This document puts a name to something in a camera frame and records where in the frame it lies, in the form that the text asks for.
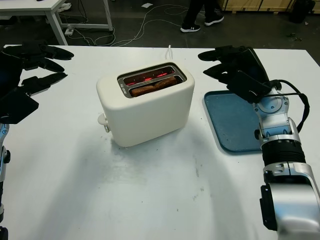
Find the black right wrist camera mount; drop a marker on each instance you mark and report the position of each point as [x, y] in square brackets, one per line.
[247, 86]

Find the blue plastic tray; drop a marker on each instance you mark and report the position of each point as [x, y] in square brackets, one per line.
[230, 120]

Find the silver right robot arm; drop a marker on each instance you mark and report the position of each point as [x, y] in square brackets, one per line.
[287, 175]

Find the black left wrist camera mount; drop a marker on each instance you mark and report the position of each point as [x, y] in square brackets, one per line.
[16, 107]

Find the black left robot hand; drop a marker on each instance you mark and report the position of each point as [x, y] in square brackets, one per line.
[35, 60]

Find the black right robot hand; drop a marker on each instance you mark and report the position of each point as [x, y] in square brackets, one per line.
[250, 62]

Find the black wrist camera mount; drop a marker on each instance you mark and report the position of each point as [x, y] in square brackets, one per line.
[16, 107]
[247, 86]

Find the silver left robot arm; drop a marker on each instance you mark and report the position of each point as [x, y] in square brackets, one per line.
[3, 160]

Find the person in black trousers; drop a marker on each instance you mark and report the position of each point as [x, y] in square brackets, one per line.
[191, 26]

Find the wooden crate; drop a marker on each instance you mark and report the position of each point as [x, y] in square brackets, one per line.
[250, 3]

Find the browned toast slice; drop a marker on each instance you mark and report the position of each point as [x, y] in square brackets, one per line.
[152, 88]

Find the white paper sheet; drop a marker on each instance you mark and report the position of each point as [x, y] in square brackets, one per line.
[147, 5]

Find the cream two-slot toaster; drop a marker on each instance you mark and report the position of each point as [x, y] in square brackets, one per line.
[147, 117]

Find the white power strip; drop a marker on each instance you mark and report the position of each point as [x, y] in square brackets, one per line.
[69, 31]

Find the white desk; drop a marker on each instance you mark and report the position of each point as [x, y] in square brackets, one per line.
[53, 15]

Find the black bin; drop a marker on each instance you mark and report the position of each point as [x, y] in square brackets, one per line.
[301, 11]

